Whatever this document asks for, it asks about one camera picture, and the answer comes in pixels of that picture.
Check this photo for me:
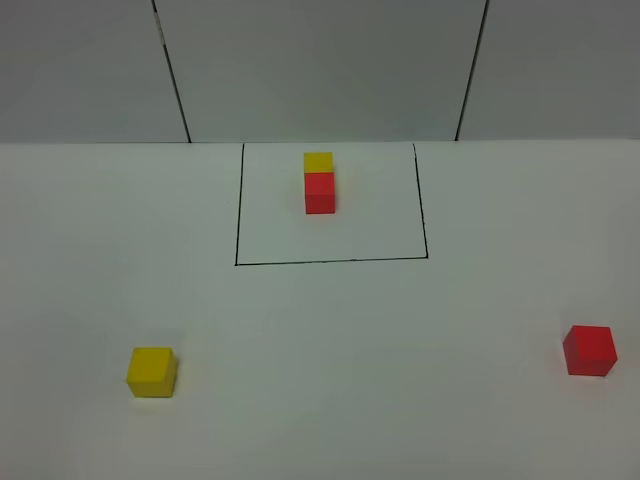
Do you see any red template cube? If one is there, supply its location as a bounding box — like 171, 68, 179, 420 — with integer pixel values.
304, 172, 336, 215

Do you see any yellow template cube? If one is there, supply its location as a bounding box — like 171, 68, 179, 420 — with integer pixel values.
304, 152, 334, 174

